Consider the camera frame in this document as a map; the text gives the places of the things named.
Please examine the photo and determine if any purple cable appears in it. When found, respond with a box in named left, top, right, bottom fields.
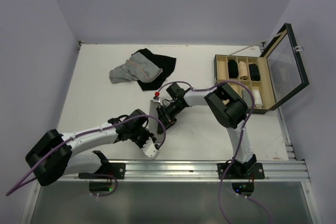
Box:
left=156, top=80, right=271, bottom=224
left=5, top=115, right=166, bottom=196

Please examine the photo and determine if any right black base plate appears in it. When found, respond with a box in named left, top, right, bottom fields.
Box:
left=217, top=162, right=264, bottom=180

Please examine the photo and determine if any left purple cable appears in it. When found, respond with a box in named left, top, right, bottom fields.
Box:
left=5, top=115, right=166, bottom=196

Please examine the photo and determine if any grey rolled underwear in box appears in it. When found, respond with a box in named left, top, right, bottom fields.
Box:
left=241, top=90, right=253, bottom=108

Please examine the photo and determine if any wooden compartment box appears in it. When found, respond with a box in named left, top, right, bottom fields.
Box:
left=214, top=55, right=276, bottom=114

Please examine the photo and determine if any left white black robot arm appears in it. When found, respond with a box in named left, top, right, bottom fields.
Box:
left=25, top=109, right=159, bottom=186

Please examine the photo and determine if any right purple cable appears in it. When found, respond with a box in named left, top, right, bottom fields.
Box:
left=156, top=80, right=271, bottom=224

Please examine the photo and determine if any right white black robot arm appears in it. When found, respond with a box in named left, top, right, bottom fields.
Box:
left=150, top=82, right=257, bottom=178

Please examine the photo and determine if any black rolled underwear left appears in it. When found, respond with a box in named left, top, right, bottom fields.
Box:
left=228, top=59, right=239, bottom=79

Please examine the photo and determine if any black rolled underwear right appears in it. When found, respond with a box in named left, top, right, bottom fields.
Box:
left=249, top=63, right=260, bottom=81

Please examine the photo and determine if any beige rolled underwear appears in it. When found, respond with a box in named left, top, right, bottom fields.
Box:
left=238, top=61, right=248, bottom=80

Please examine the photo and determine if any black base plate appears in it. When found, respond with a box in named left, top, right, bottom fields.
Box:
left=78, top=163, right=126, bottom=179
left=217, top=162, right=264, bottom=180

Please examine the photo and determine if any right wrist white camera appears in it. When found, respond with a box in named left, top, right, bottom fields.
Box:
left=153, top=91, right=161, bottom=103

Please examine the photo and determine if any white rolled underwear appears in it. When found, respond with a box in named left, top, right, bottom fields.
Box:
left=252, top=89, right=263, bottom=109

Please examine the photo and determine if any striped grey underwear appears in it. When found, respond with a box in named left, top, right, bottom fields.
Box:
left=109, top=52, right=163, bottom=83

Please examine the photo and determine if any wrist white camera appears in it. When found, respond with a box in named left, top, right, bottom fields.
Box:
left=153, top=91, right=161, bottom=103
left=141, top=141, right=160, bottom=160

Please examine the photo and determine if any glass box lid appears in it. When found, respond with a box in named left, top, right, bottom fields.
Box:
left=257, top=23, right=309, bottom=110

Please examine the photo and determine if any black rolled underwear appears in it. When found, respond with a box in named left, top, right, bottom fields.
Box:
left=228, top=59, right=239, bottom=79
left=249, top=63, right=260, bottom=81

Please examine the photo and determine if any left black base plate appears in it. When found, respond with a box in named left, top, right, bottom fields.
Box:
left=78, top=163, right=126, bottom=179

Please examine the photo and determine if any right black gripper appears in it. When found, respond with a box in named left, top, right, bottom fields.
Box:
left=156, top=101, right=184, bottom=133

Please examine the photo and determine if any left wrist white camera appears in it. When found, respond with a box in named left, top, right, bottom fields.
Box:
left=141, top=141, right=160, bottom=160

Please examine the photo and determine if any aluminium mounting rail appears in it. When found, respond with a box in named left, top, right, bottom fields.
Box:
left=51, top=159, right=310, bottom=182

